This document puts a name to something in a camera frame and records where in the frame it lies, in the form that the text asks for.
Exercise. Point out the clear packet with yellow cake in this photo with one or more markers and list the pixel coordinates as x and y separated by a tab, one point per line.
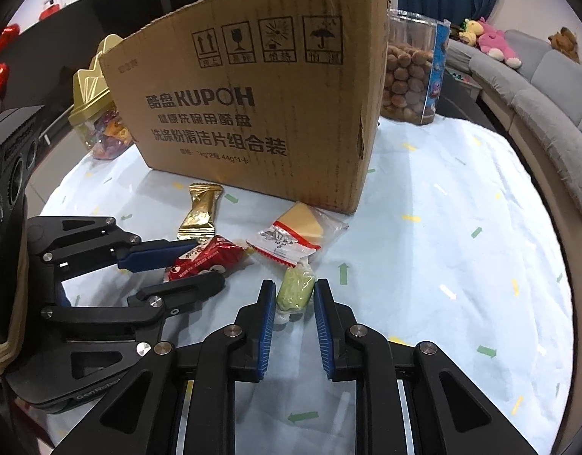
295	227

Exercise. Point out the light blue patterned tablecloth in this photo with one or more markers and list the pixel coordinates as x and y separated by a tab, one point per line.
438	199

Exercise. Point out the red snack packet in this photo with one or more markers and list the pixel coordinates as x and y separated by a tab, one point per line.
210	256

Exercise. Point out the pale green candy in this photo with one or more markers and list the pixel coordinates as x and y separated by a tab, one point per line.
295	291

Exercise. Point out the grey curved sofa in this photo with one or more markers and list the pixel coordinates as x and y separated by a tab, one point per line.
547	104

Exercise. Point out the red white figurine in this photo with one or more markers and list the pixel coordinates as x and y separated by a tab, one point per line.
49	7

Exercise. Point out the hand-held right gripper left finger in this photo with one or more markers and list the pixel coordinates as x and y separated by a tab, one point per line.
267	329

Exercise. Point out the pink plush toy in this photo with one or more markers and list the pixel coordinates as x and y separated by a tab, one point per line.
495	38

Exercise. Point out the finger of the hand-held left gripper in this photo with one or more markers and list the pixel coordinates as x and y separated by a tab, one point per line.
186	291
153	253

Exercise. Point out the brown cardboard box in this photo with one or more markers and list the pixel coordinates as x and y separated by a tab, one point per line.
248	104

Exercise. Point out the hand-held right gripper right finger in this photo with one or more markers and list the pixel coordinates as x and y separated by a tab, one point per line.
324	329

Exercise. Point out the yellow plush toy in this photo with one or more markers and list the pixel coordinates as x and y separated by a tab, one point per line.
470	29

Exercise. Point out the candy jar with gold lid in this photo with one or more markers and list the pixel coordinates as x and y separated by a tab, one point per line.
89	90

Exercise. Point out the gold foil snack packet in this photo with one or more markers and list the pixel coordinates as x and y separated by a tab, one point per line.
201	213

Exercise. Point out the brown teddy bear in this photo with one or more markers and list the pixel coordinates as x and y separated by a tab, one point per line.
563	42

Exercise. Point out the clear jar of nuts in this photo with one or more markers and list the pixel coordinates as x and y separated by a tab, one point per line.
407	80

